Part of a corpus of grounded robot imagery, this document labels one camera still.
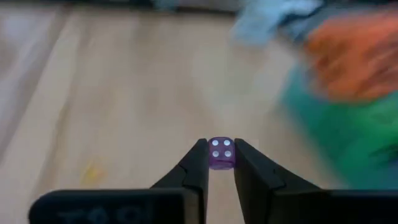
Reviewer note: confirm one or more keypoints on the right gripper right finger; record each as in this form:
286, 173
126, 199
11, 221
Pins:
295, 207

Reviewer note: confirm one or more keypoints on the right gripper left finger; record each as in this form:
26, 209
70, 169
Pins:
140, 207

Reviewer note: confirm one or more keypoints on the small clear yellow die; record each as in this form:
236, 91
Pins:
92, 174

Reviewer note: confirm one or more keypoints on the small clear purple die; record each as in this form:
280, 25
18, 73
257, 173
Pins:
221, 154

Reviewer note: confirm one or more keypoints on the large green foam die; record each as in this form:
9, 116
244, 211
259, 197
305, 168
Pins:
357, 140

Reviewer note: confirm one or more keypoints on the large orange foam die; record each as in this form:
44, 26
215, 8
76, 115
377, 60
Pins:
354, 56

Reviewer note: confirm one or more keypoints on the teal translucent plastic bin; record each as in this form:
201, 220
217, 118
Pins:
298, 118

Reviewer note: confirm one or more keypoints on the white cylindrical lamp on stand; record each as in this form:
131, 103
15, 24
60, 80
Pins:
273, 18

